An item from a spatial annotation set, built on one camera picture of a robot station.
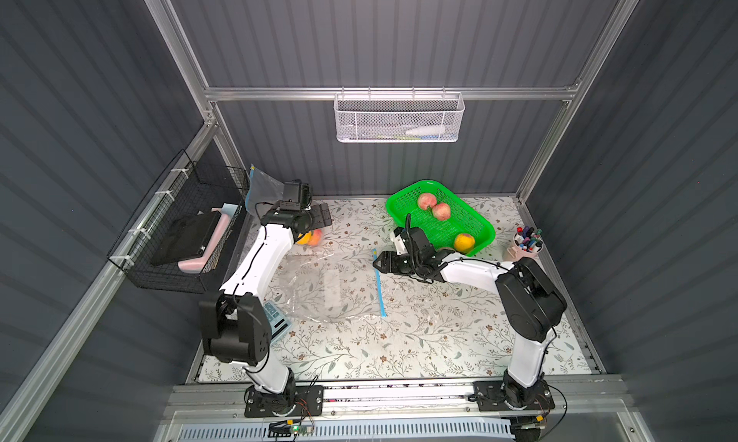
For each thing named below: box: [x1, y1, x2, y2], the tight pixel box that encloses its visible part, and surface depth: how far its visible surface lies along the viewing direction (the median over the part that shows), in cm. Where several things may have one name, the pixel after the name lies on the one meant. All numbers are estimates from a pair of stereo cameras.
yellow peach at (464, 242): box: [454, 233, 475, 254], surface depth 101 cm
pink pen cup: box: [506, 232, 544, 262], surface depth 93 cm
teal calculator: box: [263, 300, 293, 344], surface depth 87 cm
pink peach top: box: [418, 193, 438, 211], surface depth 114 cm
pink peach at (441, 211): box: [432, 202, 452, 221], surface depth 111 cm
